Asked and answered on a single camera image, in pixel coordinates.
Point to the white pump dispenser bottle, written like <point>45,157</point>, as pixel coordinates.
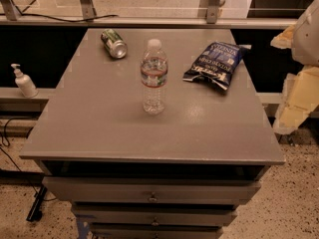
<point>24,82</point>

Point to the green soda can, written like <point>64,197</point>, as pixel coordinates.
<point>114,43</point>

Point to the clear plastic water bottle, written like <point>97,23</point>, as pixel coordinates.
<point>154,68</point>

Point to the grey drawer cabinet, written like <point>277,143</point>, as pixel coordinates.
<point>95,126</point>

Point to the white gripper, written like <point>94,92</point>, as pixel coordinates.
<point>308,39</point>

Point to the drawer with knob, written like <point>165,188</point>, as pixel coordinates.
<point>121,231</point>
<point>156,214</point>
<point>154,191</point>

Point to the middle drawer with knob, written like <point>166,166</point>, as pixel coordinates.
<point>156,214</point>

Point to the blue potato chip bag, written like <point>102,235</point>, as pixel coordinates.
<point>216,64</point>

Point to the bottom drawer with knob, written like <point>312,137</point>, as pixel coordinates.
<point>121,231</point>

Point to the top drawer with knob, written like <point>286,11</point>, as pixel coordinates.
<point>154,191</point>

